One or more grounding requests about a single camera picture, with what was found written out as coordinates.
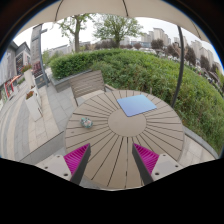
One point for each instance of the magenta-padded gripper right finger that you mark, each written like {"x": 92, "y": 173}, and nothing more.
{"x": 148, "y": 160}

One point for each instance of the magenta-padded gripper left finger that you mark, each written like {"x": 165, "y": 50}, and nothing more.
{"x": 75, "y": 160}

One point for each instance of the white planter with red flowers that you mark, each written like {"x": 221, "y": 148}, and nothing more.
{"x": 29, "y": 77}

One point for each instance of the blue square mouse pad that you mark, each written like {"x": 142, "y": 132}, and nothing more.
{"x": 136, "y": 105}

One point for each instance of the brown slatted patio chair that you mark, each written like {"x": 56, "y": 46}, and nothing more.
{"x": 86, "y": 83}

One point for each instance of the dark curved umbrella pole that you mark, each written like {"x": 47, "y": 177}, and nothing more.
{"x": 181, "y": 66}

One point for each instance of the tall grey sign pillar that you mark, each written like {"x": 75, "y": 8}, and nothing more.
{"x": 36, "y": 50}

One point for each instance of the round-crowned leafy tree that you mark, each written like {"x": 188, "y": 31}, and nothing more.
{"x": 116, "y": 28}

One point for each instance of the white planter with orange flowers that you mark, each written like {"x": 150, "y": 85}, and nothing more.
{"x": 33, "y": 105}

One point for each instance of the thin-trunked leafy tree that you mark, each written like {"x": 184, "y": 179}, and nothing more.
{"x": 77, "y": 36}

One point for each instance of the beige patio umbrella canopy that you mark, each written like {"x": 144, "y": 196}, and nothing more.
{"x": 100, "y": 8}

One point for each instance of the transparent green computer mouse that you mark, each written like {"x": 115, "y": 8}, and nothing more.
{"x": 86, "y": 122}

